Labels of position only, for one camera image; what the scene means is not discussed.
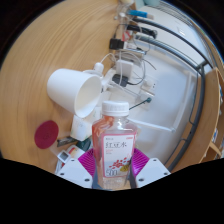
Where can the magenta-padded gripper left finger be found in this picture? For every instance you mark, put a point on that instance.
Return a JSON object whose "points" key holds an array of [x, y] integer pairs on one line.
{"points": [[75, 171]]}

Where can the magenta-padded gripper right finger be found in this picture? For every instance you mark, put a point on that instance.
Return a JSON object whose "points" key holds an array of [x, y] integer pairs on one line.
{"points": [[151, 171]]}

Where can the small black box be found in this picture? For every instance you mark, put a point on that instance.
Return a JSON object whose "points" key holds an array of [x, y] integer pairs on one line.
{"points": [[115, 44]]}

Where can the flat round red coaster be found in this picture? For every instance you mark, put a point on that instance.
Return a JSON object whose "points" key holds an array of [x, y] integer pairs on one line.
{"points": [[46, 134]]}

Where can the tall black gadget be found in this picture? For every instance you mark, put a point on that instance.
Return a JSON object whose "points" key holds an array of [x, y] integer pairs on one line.
{"points": [[145, 32]]}

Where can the white cup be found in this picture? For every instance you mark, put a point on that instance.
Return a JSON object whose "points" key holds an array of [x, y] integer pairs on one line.
{"points": [[66, 88]]}

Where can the white wall socket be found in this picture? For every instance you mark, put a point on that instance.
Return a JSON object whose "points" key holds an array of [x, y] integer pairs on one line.
{"points": [[149, 87]]}

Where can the white charger block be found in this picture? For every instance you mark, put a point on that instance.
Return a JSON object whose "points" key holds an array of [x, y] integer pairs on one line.
{"points": [[124, 68]]}

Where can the small white rounded gadget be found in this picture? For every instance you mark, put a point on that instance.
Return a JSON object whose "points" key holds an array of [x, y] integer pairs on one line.
{"points": [[98, 68]]}

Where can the small blue bottle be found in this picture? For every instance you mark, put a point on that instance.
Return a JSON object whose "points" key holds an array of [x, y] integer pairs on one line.
{"points": [[140, 14]]}

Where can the clear bottle with pink drink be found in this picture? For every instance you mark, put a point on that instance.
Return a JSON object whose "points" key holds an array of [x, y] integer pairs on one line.
{"points": [[115, 150]]}

